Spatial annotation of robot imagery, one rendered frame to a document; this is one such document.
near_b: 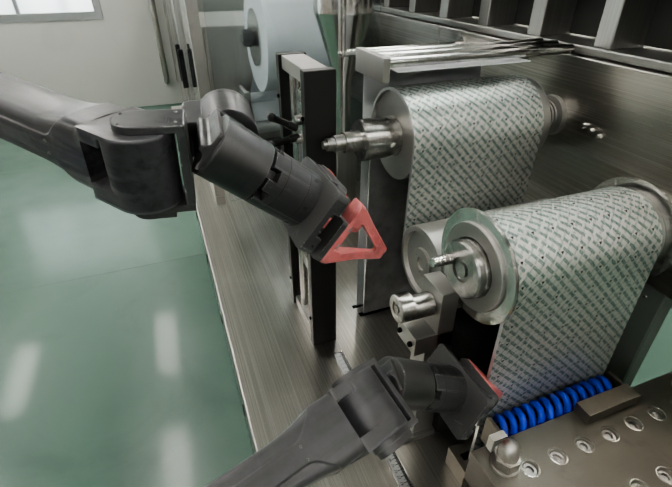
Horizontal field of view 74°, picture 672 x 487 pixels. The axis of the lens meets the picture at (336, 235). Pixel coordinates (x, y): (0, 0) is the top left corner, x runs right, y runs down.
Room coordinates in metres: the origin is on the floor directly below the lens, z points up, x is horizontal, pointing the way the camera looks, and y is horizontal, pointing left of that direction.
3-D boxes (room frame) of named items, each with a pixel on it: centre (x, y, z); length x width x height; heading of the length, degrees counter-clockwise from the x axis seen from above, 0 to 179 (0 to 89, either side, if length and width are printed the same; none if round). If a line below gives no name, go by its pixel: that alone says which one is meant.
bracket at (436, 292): (0.47, -0.12, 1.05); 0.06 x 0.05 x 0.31; 111
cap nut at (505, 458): (0.33, -0.21, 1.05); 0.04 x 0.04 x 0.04
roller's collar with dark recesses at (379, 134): (0.68, -0.06, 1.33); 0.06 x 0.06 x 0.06; 21
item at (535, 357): (0.44, -0.31, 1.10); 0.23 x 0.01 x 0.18; 111
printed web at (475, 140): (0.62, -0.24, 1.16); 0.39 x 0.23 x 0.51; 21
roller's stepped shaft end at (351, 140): (0.66, -0.01, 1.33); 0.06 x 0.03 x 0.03; 111
